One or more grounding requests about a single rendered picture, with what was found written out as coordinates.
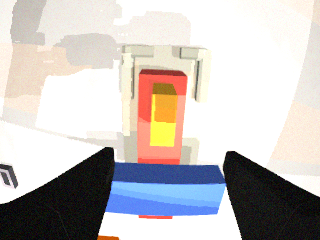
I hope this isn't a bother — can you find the yellow-orange rectangular block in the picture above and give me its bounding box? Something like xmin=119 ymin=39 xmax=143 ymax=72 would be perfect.
xmin=151 ymin=83 xmax=177 ymax=147

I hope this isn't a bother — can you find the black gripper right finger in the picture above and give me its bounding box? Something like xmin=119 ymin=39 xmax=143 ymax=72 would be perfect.
xmin=223 ymin=151 xmax=320 ymax=240

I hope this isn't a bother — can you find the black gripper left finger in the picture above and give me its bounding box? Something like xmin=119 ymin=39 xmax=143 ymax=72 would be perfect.
xmin=0 ymin=147 xmax=115 ymax=240

